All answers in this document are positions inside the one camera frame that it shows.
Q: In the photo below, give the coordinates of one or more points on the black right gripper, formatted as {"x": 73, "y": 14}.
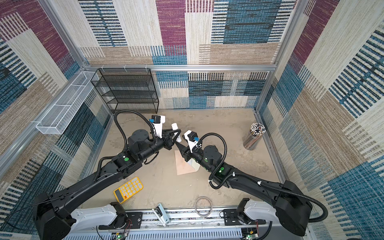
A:
{"x": 183, "y": 151}

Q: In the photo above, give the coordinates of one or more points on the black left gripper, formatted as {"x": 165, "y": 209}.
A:
{"x": 166, "y": 139}

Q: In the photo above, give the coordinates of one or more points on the pink envelope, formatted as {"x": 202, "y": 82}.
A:
{"x": 184, "y": 167}

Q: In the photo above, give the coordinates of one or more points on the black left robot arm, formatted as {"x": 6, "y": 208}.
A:
{"x": 52, "y": 214}

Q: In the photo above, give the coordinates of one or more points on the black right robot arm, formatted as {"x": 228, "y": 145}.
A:
{"x": 294, "y": 210}

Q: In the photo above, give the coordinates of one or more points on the light blue stapler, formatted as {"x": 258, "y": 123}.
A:
{"x": 161, "y": 214}

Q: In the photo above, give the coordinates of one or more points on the yellow calculator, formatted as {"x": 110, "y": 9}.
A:
{"x": 128, "y": 190}

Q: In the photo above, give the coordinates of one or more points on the cup of pencils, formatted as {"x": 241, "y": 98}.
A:
{"x": 254, "y": 135}

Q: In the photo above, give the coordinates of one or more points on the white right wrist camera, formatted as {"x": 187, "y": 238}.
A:
{"x": 192, "y": 140}

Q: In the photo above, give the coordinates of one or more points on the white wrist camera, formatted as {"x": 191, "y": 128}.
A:
{"x": 192, "y": 140}
{"x": 158, "y": 121}

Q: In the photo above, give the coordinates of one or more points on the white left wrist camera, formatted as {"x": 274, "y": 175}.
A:
{"x": 158, "y": 121}

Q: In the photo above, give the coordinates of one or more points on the black wire shelf rack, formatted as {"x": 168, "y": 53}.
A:
{"x": 127, "y": 89}

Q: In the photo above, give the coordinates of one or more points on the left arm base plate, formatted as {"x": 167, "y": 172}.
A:
{"x": 131, "y": 220}

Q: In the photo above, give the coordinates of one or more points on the white wire mesh basket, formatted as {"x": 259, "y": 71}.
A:
{"x": 60, "y": 115}

